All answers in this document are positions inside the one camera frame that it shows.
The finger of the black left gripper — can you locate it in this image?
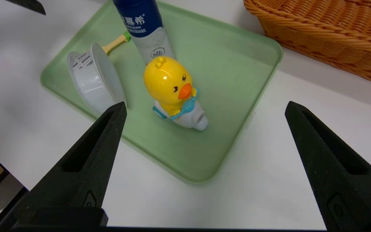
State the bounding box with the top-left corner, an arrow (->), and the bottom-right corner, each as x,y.
5,0 -> 46,15

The green yellow pasta spoon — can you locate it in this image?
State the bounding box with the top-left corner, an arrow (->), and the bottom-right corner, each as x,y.
102,31 -> 132,56

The white round plastic container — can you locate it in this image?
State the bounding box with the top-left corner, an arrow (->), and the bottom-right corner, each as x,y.
67,43 -> 128,118

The yellow duck scooter toy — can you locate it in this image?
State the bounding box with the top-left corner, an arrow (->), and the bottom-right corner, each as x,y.
143,56 -> 209,131

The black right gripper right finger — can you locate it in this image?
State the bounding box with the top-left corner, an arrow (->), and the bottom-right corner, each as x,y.
285,101 -> 371,232

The blue white drink bottle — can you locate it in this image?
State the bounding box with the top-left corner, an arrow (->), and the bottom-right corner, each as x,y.
112,0 -> 175,65

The orange wicker basket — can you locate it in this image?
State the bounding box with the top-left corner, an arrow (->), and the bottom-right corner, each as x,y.
243,0 -> 371,87

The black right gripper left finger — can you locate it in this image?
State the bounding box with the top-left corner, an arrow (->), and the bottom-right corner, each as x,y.
0,101 -> 127,231

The light green plastic tray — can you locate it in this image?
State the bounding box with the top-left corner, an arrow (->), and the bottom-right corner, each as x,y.
40,0 -> 283,185

